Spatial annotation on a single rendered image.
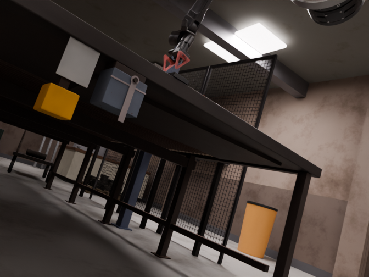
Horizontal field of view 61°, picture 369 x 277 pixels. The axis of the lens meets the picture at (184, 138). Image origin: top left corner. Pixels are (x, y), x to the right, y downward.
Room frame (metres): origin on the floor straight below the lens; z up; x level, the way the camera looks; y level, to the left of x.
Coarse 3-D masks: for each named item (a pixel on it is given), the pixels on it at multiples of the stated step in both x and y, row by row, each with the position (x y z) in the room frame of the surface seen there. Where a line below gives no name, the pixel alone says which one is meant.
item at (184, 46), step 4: (180, 44) 1.40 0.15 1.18; (184, 44) 1.40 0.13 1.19; (176, 48) 1.39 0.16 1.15; (180, 48) 1.36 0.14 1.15; (184, 48) 1.40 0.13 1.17; (188, 48) 1.42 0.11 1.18; (168, 52) 1.44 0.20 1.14; (184, 52) 1.38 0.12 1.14; (176, 56) 1.42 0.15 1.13; (188, 56) 1.39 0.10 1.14
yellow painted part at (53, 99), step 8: (64, 80) 0.90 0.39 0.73; (48, 88) 0.85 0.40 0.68; (56, 88) 0.86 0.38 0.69; (64, 88) 0.88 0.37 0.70; (40, 96) 0.89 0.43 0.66; (48, 96) 0.85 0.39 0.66; (56, 96) 0.87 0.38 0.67; (64, 96) 0.88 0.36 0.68; (72, 96) 0.89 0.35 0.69; (40, 104) 0.86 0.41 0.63; (48, 104) 0.86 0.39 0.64; (56, 104) 0.87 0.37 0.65; (64, 104) 0.88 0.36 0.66; (72, 104) 0.90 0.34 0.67; (48, 112) 0.87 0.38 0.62; (56, 112) 0.88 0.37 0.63; (64, 112) 0.89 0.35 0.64; (72, 112) 0.90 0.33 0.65
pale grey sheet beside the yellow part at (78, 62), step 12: (72, 48) 0.89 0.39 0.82; (84, 48) 0.91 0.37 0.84; (60, 60) 0.88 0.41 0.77; (72, 60) 0.90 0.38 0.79; (84, 60) 0.91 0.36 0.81; (96, 60) 0.94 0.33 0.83; (60, 72) 0.88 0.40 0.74; (72, 72) 0.90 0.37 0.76; (84, 72) 0.92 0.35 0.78; (84, 84) 0.93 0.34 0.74
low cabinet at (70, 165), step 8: (64, 152) 8.43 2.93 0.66; (72, 152) 7.76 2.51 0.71; (80, 152) 7.66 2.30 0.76; (64, 160) 8.16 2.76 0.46; (72, 160) 7.59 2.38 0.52; (80, 160) 7.68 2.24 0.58; (96, 160) 7.88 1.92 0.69; (104, 160) 8.00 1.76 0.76; (112, 160) 8.06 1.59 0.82; (64, 168) 7.93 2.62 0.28; (72, 168) 7.62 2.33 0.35; (96, 168) 7.91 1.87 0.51; (104, 168) 8.02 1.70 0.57; (112, 168) 8.12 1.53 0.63; (128, 168) 8.37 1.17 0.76; (56, 176) 8.47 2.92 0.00; (72, 176) 7.66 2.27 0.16; (96, 176) 7.95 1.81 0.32; (112, 176) 8.16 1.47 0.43; (144, 184) 8.67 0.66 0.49
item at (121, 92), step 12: (108, 72) 0.97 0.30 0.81; (120, 72) 0.96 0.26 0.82; (132, 72) 1.00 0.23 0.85; (96, 84) 1.02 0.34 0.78; (108, 84) 0.95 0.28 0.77; (120, 84) 0.97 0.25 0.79; (132, 84) 0.99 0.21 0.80; (144, 84) 1.02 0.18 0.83; (96, 96) 0.99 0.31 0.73; (108, 96) 0.96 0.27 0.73; (120, 96) 0.98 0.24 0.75; (132, 96) 1.01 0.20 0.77; (108, 108) 1.02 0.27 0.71; (120, 108) 0.99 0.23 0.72; (132, 108) 1.02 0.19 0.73; (120, 120) 0.99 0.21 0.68
